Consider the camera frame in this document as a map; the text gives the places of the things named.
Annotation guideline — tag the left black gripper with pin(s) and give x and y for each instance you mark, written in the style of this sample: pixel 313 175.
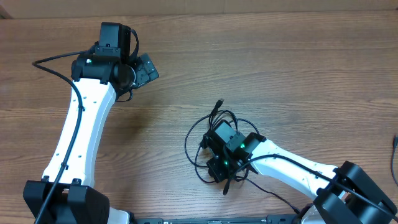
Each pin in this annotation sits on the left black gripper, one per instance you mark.
pixel 144 76

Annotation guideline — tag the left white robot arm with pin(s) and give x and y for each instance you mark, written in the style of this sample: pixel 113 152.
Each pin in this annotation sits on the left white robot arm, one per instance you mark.
pixel 101 75

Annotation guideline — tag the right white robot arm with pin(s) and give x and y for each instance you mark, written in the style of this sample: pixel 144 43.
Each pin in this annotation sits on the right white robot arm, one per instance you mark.
pixel 344 194

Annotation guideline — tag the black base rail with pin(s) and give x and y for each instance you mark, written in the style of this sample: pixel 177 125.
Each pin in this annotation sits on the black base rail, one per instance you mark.
pixel 236 217

